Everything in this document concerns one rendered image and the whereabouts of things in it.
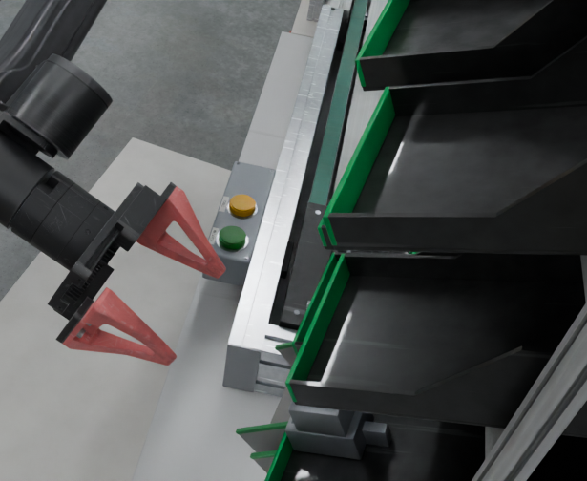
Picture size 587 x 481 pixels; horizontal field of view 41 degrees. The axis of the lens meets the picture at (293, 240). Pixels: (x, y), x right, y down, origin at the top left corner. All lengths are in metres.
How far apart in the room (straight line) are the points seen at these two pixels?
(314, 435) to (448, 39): 0.34
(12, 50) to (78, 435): 0.56
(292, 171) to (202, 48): 2.00
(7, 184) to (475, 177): 0.33
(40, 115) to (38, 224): 0.08
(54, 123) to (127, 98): 2.38
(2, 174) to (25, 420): 0.57
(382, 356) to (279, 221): 0.68
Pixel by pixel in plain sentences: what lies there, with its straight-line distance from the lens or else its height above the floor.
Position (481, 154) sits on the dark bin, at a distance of 0.47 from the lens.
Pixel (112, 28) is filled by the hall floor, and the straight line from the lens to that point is 3.36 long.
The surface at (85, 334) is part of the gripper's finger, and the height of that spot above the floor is 1.33.
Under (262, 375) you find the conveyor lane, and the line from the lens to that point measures 1.10.
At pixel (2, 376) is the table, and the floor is 0.86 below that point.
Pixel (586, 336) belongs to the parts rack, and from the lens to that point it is 0.39.
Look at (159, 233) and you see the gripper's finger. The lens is 0.67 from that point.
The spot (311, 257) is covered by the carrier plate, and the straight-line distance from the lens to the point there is 1.16.
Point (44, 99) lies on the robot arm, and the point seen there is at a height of 1.45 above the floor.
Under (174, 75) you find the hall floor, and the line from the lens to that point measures 3.11.
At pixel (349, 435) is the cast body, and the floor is 1.24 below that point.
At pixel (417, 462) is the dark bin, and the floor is 1.24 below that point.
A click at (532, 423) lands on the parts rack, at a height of 1.47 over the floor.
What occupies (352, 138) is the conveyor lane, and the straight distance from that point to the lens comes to 1.46.
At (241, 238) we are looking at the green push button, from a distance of 1.16.
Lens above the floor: 1.82
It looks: 46 degrees down
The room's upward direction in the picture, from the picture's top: 11 degrees clockwise
